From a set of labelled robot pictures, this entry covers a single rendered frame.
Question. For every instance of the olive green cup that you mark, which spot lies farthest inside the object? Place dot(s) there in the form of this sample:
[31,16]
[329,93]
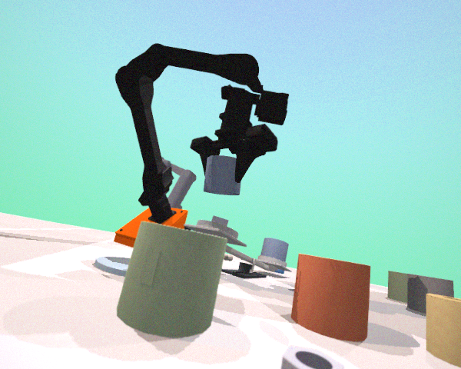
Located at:
[171,283]

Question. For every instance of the pale green cylinder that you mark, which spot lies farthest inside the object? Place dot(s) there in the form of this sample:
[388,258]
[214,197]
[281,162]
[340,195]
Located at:
[397,286]

